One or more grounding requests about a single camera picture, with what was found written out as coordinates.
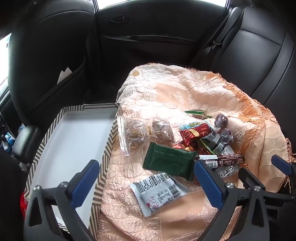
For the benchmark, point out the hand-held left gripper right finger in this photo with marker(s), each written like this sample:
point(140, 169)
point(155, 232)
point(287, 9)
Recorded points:
point(208, 183)

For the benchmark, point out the black car door panel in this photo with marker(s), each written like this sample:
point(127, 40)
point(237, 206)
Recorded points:
point(143, 41)

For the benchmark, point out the black rear car seat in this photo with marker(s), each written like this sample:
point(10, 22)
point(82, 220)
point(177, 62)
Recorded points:
point(259, 64)

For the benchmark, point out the black centre armrest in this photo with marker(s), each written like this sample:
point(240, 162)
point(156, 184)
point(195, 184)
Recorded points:
point(26, 141)

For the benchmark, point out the seat belt buckle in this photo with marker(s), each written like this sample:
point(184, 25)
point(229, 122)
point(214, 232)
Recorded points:
point(216, 44)

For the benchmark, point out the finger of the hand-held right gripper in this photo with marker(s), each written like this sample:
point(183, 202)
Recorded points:
point(248, 178)
point(282, 165)

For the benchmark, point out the long red gold snack packet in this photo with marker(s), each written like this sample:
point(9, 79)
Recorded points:
point(194, 133)

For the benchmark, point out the small red snack packet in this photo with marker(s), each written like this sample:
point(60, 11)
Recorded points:
point(183, 146)

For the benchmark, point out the blue white candy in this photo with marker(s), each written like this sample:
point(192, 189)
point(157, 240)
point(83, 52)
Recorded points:
point(187, 125)

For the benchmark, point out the black front car seat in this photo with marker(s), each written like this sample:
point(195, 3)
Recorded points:
point(46, 58)

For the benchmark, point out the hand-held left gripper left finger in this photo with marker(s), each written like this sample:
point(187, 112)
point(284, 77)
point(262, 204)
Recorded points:
point(84, 185)

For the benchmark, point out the peach patterned blanket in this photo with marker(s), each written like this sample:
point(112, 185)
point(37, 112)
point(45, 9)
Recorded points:
point(173, 92)

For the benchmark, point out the white paper in seat pocket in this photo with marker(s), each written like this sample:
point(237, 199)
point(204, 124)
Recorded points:
point(63, 75)

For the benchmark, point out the striped cardboard box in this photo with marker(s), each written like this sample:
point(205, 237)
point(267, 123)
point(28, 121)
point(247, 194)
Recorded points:
point(76, 136)

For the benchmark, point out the large clear bag of nuts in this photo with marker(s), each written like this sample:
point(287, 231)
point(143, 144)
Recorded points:
point(134, 132)

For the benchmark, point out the small green candy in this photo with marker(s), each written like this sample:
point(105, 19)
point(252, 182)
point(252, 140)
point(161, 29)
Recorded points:
point(196, 113)

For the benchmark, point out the front car window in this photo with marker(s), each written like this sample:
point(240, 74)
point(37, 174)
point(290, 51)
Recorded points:
point(4, 58)

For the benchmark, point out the black green snack packet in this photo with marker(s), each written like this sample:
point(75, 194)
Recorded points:
point(215, 141)

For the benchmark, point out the brown stick snack packet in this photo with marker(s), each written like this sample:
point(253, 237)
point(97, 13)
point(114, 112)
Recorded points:
point(231, 160)

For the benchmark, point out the red plastic item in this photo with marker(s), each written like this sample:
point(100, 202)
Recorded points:
point(23, 206)

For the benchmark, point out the black car seat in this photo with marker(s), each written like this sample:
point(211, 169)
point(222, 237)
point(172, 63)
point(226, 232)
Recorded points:
point(46, 58)
point(259, 64)

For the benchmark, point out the dark candy ball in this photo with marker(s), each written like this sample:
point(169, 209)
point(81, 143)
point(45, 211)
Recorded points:
point(222, 120)
point(225, 135)

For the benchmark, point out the small clear bag of nuts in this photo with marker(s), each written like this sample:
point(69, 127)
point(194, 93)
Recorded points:
point(161, 129)

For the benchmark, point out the dark green snack packet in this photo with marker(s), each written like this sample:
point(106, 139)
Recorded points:
point(168, 162)

